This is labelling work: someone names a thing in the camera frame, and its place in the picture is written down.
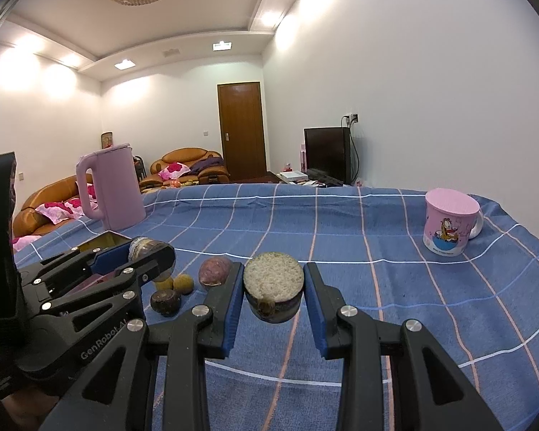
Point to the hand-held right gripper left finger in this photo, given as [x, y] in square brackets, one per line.
[233, 318]

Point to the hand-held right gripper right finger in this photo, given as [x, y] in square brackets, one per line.
[316, 314]

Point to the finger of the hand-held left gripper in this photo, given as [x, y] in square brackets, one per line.
[112, 253]
[157, 262]

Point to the brown longan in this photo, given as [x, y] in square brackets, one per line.
[164, 284]
[184, 283]

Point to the dark brown passion fruit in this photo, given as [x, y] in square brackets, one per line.
[165, 301]

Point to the reddish purple passion fruit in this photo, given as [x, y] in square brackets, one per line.
[212, 269]

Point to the pink floral cushion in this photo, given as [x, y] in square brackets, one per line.
[53, 212]
[75, 206]
[21, 242]

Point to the pink electric kettle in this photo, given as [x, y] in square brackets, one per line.
[116, 188]

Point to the blue checked tablecloth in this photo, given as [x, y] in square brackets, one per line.
[341, 242]

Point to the long brown leather sofa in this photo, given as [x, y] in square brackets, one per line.
[49, 191]

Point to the dark rack with clothes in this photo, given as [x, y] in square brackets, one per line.
[138, 166]

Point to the brown leather armchair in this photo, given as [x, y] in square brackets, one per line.
[184, 155]

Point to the low white television stand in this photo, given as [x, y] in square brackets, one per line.
[314, 183]

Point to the flat white box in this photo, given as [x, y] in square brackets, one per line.
[292, 175]

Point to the brown wooden door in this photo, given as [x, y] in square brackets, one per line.
[242, 130]

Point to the tall pink box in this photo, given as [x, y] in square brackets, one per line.
[302, 157]

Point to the pink cartoon cup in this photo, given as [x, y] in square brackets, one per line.
[447, 224]

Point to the black television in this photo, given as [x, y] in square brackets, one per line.
[325, 152]

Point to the square ceiling panel light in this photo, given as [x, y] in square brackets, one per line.
[221, 45]
[125, 64]

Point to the ceiling air vent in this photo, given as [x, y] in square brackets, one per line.
[170, 52]

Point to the framed wall picture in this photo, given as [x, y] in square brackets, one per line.
[107, 140]

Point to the white wall socket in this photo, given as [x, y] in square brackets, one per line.
[353, 118]

